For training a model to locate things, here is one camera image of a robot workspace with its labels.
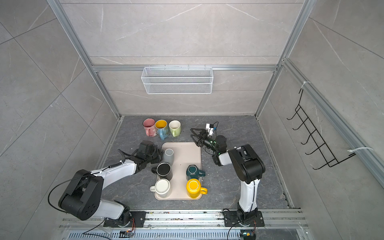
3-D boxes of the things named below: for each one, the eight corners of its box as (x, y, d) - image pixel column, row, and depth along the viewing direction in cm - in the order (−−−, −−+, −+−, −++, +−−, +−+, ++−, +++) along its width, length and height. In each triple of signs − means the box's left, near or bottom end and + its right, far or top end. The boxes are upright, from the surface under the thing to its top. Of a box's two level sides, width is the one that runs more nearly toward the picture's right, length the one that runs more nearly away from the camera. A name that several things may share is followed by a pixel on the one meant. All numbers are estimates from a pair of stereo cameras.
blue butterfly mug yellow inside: (155, 142, 104) (152, 133, 96) (158, 129, 112) (155, 119, 104) (167, 142, 104) (165, 133, 96) (169, 129, 112) (167, 119, 104)
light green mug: (169, 141, 106) (167, 132, 98) (171, 129, 113) (169, 120, 105) (180, 141, 106) (179, 132, 98) (181, 129, 113) (180, 120, 105)
